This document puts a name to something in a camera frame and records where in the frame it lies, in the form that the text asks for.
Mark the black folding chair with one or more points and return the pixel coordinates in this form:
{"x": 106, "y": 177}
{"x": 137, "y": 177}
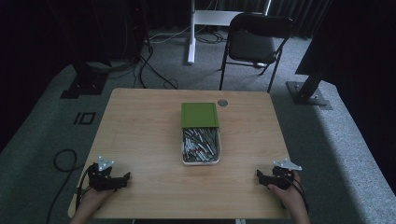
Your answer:
{"x": 253, "y": 43}

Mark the white drawer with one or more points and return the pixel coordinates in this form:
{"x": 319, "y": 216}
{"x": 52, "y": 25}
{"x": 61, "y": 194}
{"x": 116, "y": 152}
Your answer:
{"x": 183, "y": 155}

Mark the black slanted stand with base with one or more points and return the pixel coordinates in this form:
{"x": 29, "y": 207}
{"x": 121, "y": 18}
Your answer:
{"x": 311, "y": 84}

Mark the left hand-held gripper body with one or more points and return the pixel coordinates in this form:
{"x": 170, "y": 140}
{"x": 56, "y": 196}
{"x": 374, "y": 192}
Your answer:
{"x": 101, "y": 180}

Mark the pile of grey pens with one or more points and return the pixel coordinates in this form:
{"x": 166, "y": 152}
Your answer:
{"x": 200, "y": 144}

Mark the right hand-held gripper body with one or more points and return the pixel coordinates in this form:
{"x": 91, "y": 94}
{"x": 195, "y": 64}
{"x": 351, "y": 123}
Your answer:
{"x": 281, "y": 177}

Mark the person's right hand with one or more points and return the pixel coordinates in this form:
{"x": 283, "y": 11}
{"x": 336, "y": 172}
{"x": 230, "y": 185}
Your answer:
{"x": 289, "y": 199}

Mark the green box lid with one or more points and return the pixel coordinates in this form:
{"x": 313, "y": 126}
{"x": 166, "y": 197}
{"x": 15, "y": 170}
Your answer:
{"x": 199, "y": 115}

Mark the person's left hand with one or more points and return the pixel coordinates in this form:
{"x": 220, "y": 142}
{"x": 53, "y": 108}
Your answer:
{"x": 93, "y": 199}

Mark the black stand with base plate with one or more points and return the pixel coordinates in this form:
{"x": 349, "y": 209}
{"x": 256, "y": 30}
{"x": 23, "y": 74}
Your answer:
{"x": 85, "y": 82}

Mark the white desk frame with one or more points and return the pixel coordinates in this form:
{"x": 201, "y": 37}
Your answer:
{"x": 193, "y": 37}

